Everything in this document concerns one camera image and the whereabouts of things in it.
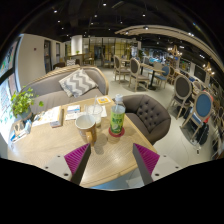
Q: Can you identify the green potted plant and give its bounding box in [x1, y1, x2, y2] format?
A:
[9, 87, 45, 121]

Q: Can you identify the colourful printed pamphlet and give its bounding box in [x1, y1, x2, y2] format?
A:
[33, 106, 61, 127]

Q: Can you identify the grey sofa with wooden frame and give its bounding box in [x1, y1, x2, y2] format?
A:
[20, 64, 110, 116]

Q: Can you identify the white and orange box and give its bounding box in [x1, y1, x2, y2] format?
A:
[49, 105, 65, 129]

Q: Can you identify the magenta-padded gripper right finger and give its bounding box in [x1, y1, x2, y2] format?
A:
[132, 143, 183, 186]

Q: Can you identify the yellow mug with white inside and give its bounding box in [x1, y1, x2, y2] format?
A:
[74, 114, 98, 147]

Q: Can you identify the grey tufted armchair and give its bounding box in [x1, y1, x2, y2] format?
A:
[112, 93, 172, 146]

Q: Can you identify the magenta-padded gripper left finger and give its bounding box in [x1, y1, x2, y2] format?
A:
[42, 143, 92, 186]

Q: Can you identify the grey white chevron pillow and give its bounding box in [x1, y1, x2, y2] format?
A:
[58, 68, 98, 98]

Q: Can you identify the group of ceiling lights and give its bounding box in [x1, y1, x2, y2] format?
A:
[51, 1, 214, 73]

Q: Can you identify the green-labelled clear drink bottle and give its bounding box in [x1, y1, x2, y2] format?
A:
[109, 93, 127, 136]

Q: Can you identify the small light blue box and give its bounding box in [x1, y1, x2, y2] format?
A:
[23, 119, 33, 134]

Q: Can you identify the blue and white flat box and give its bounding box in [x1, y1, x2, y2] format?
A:
[8, 127, 28, 144]

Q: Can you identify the group of dining chairs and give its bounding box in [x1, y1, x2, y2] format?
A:
[113, 54, 224, 158]

